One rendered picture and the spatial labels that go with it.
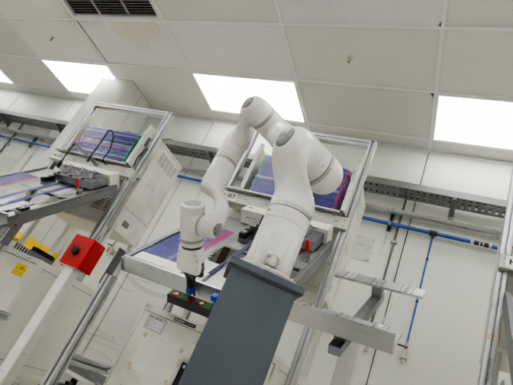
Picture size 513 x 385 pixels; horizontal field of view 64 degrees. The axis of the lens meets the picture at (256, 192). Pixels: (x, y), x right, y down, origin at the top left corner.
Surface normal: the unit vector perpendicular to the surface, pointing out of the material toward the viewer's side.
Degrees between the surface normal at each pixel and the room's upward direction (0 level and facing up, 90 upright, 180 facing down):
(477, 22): 180
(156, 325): 90
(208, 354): 90
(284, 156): 127
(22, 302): 90
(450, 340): 90
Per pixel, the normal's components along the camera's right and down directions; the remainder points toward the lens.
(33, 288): 0.88, 0.20
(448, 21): -0.39, 0.83
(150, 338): -0.27, -0.53
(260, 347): 0.14, -0.39
